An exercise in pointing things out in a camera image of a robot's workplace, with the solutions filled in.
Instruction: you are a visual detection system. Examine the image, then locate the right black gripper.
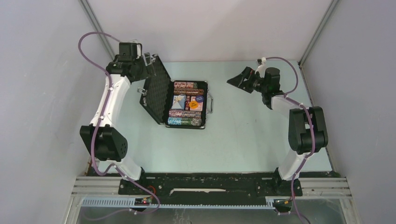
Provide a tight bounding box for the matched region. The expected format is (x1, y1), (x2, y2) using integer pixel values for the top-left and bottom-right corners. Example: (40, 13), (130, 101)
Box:
(228, 66), (269, 94)

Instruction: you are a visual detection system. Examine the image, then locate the blue small blind button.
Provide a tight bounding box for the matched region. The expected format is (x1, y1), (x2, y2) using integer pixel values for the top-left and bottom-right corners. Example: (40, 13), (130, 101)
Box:
(195, 95), (205, 103)

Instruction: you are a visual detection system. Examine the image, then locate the red playing card deck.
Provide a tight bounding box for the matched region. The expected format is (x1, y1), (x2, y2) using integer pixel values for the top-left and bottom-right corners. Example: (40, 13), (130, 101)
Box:
(187, 95), (205, 112)

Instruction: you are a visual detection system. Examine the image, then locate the orange big blind button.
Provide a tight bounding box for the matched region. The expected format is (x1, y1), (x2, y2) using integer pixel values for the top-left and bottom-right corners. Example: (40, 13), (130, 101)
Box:
(190, 101), (200, 110)

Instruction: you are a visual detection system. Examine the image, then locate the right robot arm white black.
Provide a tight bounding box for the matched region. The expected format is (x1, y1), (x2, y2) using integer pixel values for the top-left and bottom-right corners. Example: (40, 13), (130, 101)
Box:
(227, 67), (328, 195)

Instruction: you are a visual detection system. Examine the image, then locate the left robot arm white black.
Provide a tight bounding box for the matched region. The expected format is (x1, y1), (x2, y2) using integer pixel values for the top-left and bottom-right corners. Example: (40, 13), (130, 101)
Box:
(80, 41), (150, 194)

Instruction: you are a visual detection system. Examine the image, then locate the top red chip row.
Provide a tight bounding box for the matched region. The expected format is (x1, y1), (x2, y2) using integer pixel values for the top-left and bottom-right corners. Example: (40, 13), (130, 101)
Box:
(174, 82), (198, 89)

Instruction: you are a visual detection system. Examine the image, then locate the blue playing card deck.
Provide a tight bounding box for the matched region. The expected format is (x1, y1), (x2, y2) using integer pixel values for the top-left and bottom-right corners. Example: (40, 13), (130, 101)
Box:
(171, 94), (187, 110)

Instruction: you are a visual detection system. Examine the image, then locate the red dice strip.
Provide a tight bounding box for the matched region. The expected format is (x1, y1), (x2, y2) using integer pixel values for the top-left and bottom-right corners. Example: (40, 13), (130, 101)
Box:
(185, 95), (191, 111)

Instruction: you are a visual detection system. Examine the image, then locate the black poker case base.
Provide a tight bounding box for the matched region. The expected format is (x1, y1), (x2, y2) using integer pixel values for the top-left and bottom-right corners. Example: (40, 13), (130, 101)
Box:
(163, 80), (209, 130)

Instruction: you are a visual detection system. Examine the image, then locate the pink chip row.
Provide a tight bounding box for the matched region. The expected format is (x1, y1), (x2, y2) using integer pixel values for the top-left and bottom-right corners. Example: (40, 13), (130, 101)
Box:
(169, 110), (201, 118)

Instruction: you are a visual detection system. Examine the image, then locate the blue green chip row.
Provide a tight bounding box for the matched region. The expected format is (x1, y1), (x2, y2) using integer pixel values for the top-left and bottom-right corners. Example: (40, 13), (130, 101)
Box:
(168, 117), (202, 126)

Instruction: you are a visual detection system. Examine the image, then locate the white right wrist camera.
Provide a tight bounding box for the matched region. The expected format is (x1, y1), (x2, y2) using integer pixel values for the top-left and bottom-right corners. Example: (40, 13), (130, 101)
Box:
(255, 57), (267, 75)

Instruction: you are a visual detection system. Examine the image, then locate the silver case handle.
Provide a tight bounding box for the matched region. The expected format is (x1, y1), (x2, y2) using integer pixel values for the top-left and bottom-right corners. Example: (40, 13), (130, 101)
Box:
(206, 93), (214, 114)

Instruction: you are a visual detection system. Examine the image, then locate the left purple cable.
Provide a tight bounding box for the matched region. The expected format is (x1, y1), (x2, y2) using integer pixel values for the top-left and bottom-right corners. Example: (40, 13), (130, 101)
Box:
(78, 31), (162, 222)

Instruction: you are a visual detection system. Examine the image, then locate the aluminium rail frame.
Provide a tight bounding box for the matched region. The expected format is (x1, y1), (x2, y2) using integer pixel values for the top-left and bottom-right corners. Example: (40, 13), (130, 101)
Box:
(72, 176), (352, 199)

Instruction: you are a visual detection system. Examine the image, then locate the white cable duct strip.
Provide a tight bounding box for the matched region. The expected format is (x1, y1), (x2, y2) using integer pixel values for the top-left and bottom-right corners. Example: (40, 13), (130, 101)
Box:
(81, 197), (275, 210)

